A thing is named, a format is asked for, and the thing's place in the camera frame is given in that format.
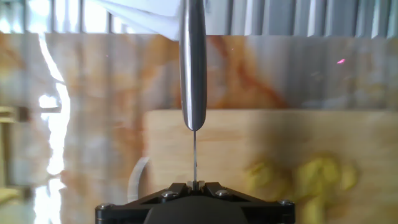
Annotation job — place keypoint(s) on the wooden cutting board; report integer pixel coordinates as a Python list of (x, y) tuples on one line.
[(233, 140)]

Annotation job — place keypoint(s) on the stack of white papers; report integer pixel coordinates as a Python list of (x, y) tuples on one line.
[(146, 15)]

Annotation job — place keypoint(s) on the wooden knife rack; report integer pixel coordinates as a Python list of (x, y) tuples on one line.
[(9, 113)]

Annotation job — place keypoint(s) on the orange marbled table mat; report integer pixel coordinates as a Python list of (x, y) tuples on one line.
[(109, 77)]

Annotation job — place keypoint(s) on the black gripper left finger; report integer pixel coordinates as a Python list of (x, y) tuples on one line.
[(182, 187)]

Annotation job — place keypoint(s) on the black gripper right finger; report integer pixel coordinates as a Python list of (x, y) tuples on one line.
[(210, 187)]

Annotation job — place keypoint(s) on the steel cleaver knife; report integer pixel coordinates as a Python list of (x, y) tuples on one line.
[(192, 62)]

